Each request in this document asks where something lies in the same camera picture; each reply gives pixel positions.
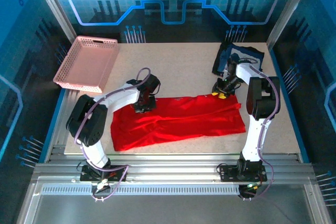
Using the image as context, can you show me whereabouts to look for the red bear print t-shirt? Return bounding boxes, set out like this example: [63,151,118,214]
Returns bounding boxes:
[110,94,247,152]

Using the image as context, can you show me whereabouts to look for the navy cartoon print t-shirt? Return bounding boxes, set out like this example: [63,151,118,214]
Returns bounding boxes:
[212,42,265,77]

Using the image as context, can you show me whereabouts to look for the pink plastic basket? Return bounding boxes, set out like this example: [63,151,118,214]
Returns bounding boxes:
[52,35,119,93]

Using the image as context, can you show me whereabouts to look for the black round LED module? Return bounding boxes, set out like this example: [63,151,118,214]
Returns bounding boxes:
[237,183,260,200]

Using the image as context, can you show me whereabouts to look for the metal front panel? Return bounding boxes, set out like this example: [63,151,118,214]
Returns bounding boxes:
[17,195,331,224]

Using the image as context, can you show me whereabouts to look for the aluminium frame rail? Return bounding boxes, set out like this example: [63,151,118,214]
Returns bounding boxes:
[34,153,316,184]

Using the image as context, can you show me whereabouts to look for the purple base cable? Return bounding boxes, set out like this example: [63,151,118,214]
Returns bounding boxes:
[243,155,274,201]
[91,161,129,201]

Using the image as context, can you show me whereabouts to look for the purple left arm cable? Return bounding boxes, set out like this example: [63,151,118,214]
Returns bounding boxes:
[75,67,152,168]

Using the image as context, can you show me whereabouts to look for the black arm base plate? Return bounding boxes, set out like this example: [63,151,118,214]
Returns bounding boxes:
[217,163,268,183]
[80,165,129,182]

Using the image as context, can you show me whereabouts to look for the white cable connector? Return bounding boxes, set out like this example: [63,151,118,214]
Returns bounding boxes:
[94,178,110,191]

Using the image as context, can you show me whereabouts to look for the slotted grey cable duct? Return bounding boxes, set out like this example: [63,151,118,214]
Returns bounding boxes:
[40,184,241,196]

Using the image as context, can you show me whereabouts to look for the aluminium frame post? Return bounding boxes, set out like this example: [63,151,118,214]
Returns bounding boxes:
[266,0,316,49]
[29,0,77,44]

